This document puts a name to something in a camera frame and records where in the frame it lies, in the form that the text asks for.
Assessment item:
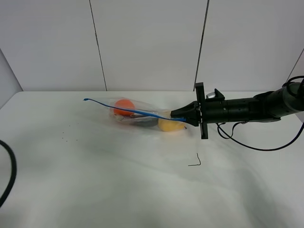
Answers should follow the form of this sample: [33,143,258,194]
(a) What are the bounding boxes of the purple eggplant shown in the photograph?
[113,114,158,127]

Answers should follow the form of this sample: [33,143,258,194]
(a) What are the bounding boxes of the black corner mark on table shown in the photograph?
[188,153,201,167]

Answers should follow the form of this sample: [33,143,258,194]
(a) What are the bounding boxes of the clear plastic zip bag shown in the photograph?
[84,98,186,130]

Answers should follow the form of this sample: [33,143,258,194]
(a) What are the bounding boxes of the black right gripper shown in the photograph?
[171,82,228,139]

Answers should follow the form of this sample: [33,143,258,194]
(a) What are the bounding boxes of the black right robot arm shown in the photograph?
[171,82,304,139]

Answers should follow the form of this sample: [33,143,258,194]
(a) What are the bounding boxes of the black left camera cable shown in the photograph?
[0,139,18,208]

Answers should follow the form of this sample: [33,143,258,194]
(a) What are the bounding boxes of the orange fruit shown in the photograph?
[113,99,135,116]

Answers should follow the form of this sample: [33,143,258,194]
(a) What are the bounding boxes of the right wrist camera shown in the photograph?
[205,88,225,102]

